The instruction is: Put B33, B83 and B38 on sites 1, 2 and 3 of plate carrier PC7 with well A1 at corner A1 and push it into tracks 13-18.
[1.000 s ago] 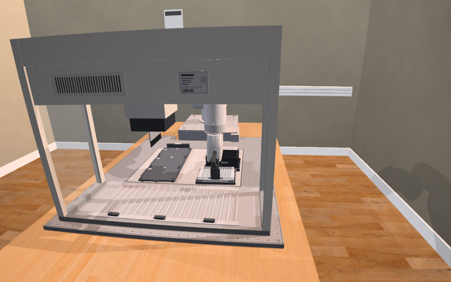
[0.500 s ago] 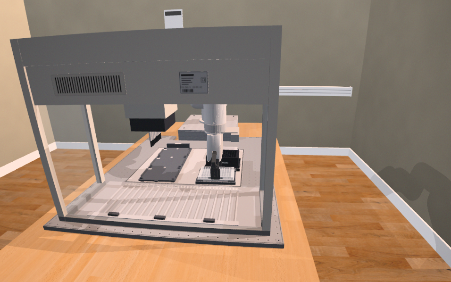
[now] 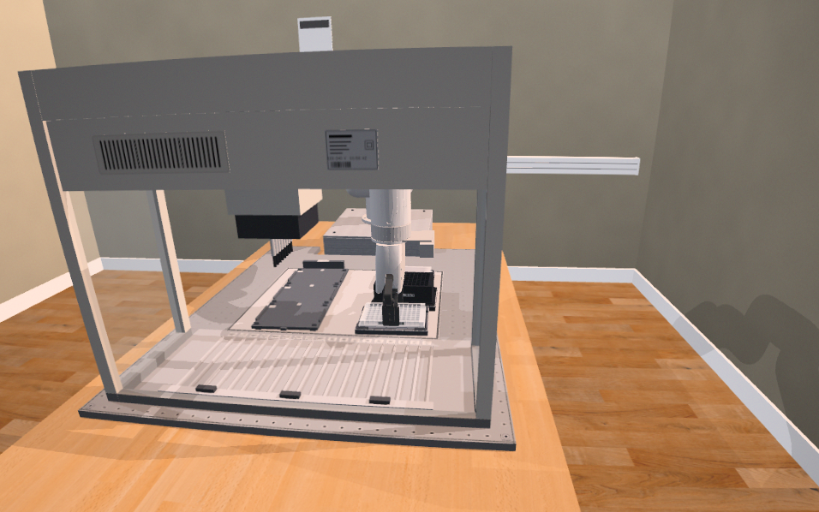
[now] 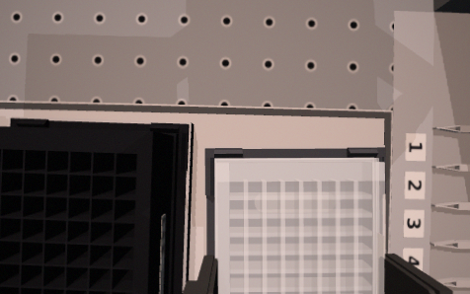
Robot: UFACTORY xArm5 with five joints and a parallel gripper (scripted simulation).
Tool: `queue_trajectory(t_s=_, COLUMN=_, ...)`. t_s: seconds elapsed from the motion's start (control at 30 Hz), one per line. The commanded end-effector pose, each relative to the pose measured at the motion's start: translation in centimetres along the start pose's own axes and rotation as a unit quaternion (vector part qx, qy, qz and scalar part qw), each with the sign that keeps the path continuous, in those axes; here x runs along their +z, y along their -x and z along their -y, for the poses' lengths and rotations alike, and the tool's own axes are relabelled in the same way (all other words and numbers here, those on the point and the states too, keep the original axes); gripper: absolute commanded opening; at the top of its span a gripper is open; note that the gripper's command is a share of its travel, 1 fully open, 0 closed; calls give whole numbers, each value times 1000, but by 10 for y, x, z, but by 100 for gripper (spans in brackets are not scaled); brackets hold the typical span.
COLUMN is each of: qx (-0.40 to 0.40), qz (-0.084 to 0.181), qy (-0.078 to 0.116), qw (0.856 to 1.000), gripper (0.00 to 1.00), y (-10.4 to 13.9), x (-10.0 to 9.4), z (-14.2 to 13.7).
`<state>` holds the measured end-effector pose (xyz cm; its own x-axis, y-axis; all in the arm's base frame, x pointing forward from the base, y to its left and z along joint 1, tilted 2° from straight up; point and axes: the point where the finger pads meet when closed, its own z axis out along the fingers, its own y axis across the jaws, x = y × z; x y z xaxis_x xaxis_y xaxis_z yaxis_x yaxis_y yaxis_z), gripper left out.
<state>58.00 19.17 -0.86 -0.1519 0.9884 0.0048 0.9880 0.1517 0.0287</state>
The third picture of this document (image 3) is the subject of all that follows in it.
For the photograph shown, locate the grey perforated base plate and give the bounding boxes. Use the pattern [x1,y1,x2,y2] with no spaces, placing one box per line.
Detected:
[78,333,517,451]

